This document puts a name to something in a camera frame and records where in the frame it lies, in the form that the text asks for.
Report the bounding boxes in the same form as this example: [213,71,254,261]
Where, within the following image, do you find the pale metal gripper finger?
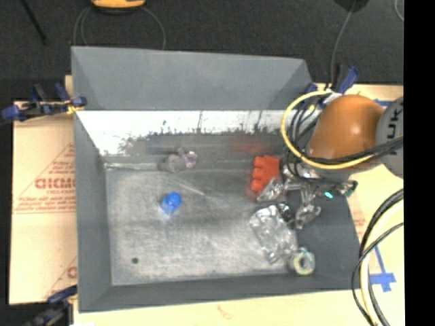
[256,177,285,202]
[294,195,322,230]

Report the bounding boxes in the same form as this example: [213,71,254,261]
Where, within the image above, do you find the red ridged plastic block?
[249,155,281,197]

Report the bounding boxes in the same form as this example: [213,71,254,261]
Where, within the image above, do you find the crumpled clear plastic bottle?
[248,204,300,265]

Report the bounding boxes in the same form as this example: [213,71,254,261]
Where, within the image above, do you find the grey metal bin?
[70,46,362,312]

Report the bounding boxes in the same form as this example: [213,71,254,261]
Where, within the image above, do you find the grey and purple toy animal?
[157,147,198,174]

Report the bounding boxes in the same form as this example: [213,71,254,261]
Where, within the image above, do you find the small blue-capped clear bottle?
[158,191,183,221]

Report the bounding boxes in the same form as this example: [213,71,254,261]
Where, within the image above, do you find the brown cardboard board, red print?
[7,113,79,306]

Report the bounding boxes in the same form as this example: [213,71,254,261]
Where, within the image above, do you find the pale green ring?
[288,247,317,277]

